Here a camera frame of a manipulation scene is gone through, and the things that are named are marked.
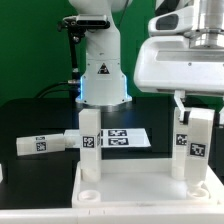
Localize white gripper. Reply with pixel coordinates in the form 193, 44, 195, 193
134, 36, 224, 122

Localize white desk tabletop tray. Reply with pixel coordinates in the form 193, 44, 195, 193
72, 158, 224, 208

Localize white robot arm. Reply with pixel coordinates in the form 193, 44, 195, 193
69, 0, 224, 106

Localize white marker sheet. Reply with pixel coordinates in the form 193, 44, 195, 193
64, 128, 151, 148

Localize white L-shaped fence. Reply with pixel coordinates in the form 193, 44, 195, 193
0, 159, 224, 224

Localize white piece at left edge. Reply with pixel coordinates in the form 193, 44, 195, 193
0, 164, 3, 183

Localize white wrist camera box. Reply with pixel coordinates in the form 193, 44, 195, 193
148, 6, 194, 36

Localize black cables behind base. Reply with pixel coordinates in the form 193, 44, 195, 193
34, 79, 82, 100

